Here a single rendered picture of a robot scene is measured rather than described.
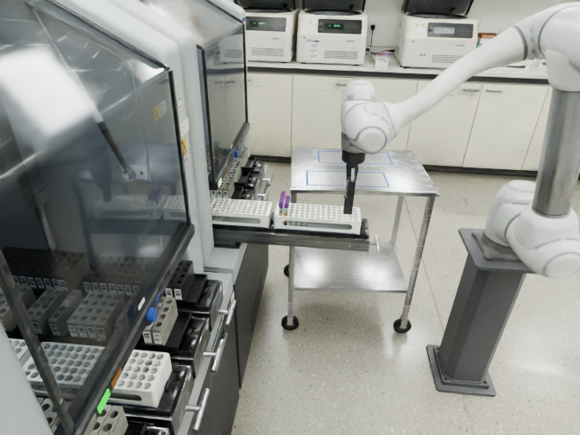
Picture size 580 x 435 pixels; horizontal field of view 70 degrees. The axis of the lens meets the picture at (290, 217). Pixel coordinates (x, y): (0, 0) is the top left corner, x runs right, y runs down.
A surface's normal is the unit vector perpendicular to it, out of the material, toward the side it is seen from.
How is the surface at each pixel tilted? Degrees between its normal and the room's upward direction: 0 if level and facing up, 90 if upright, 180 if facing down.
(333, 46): 90
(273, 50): 90
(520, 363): 0
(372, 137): 94
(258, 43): 90
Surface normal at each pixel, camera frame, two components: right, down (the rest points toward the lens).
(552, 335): 0.02, -0.85
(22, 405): 1.00, 0.07
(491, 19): -0.09, 0.51
